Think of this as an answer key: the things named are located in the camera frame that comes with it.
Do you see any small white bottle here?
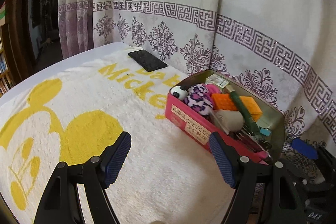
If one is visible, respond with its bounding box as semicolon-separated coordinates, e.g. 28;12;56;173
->
214;110;244;133

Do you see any panda figurine toy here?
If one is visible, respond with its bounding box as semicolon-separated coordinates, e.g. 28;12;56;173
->
170;85;188;101

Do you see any orange silicone block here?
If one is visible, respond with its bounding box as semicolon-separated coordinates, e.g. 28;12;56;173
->
211;93;263;122

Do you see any pink tin box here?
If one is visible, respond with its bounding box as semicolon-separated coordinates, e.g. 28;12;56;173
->
165;70;285;164

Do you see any white yellow Mickey towel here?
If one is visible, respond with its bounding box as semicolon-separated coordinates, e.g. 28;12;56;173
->
1;49;233;223

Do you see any small white printed carton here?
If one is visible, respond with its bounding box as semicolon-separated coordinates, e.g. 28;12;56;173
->
205;74;230;90

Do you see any white purple patterned curtain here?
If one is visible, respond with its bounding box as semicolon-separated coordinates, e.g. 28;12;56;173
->
92;0;336;183

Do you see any wooden bookshelf with books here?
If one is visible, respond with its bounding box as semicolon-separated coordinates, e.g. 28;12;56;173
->
1;0;19;97

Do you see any black smartphone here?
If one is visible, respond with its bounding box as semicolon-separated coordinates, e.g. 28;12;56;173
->
128;50;167;72

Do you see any sheer purple curtain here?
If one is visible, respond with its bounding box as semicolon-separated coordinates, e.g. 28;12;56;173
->
58;0;93;59

